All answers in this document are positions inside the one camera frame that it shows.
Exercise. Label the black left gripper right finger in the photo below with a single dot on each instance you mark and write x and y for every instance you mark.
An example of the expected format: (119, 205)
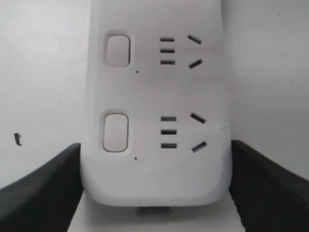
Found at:
(268, 197)

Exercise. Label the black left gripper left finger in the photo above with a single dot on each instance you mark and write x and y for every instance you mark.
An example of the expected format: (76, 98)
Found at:
(46, 199)

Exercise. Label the white five-outlet power strip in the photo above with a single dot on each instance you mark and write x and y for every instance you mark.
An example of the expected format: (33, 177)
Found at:
(156, 128)

